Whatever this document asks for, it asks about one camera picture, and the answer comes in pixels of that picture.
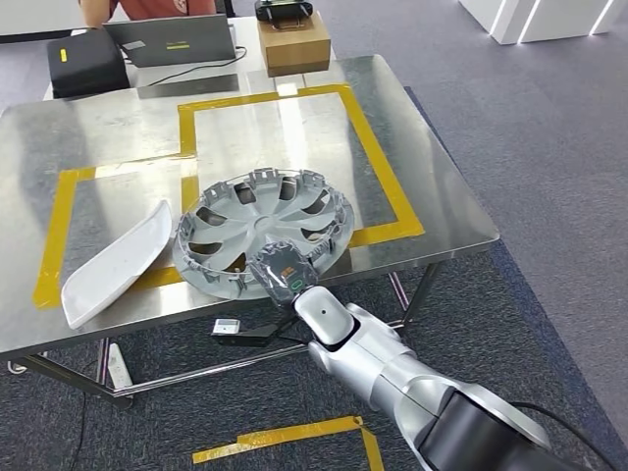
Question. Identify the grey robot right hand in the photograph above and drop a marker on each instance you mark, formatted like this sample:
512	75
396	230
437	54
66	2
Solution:
284	273

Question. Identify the grey plastic wheel hubcap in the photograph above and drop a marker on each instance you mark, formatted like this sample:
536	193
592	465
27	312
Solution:
245	221

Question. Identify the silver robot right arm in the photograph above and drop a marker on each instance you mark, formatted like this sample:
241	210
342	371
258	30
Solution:
383	370

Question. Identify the yellow tape on workbench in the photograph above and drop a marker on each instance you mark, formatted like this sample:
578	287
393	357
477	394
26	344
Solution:
383	175

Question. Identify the stainless steel workbench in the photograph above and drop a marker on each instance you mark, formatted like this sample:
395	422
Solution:
417	195

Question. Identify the white plastic car part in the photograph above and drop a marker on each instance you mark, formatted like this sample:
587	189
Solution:
112	266

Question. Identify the yellow floor tape rectangle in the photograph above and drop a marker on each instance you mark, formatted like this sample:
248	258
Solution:
294	435

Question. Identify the brown cardboard box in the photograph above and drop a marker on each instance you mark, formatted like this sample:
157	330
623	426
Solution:
294	49

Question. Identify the white power strip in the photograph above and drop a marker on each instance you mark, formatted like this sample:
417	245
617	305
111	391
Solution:
119	367

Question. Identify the black remote controller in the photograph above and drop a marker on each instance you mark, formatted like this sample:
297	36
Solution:
282	9

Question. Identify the grey laptop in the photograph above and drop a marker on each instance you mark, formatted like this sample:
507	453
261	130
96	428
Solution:
171	42

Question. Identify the person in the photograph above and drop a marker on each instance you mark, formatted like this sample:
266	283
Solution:
157	8

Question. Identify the black bag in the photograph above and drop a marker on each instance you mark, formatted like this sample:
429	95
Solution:
88	65

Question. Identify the white block with light strips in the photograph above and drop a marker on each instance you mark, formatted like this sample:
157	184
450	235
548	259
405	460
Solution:
554	19

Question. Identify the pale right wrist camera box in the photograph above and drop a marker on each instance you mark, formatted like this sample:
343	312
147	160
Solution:
226	327

